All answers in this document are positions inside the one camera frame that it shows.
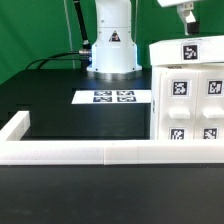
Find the white cabinet body box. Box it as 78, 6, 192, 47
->
150, 64, 224, 140

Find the white tag base sheet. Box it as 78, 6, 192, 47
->
72, 90, 151, 104

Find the white cabinet top with knob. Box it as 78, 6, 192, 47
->
149, 35, 224, 66

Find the green backdrop curtain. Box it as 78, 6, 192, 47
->
0, 0, 224, 86

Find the white U-shaped obstacle wall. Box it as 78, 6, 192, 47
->
0, 111, 224, 165

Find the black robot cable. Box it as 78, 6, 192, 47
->
25, 0, 93, 71

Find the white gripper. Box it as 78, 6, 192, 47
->
157, 0, 200, 35

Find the white cabinet door panel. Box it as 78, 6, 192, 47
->
194, 71, 224, 140

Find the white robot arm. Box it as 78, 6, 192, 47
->
87, 0, 142, 80

